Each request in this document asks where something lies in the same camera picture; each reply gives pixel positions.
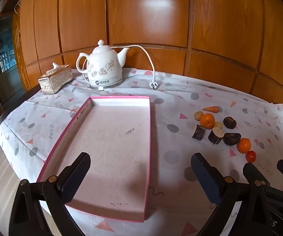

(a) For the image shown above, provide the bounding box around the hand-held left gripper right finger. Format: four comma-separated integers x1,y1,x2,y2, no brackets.
191,153,267,236

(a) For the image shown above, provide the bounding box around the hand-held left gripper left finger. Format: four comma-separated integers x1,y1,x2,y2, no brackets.
8,152,92,236

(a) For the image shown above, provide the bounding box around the orange mandarin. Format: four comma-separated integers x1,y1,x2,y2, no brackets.
237,138,252,154
200,113,215,129

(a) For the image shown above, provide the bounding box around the dark brown water chestnut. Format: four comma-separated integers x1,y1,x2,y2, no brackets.
223,133,242,146
223,116,237,130

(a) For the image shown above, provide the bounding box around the pink shallow cardboard tray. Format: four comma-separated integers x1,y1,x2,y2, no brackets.
37,96,152,223

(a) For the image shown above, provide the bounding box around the purple-skinned vegetable chunk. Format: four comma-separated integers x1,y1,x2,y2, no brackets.
208,127,225,146
192,124,207,141

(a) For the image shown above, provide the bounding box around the white patterned tablecloth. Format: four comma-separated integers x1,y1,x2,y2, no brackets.
0,67,283,236

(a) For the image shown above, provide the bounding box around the small orange carrot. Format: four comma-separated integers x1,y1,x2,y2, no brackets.
202,106,220,114

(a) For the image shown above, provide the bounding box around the white floral electric kettle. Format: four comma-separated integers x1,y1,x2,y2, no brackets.
76,39,130,90

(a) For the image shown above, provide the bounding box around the dark glass-panelled door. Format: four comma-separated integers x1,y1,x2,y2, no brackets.
0,15,25,109

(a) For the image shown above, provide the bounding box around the white power cord with plug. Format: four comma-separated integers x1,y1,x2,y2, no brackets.
111,44,160,90

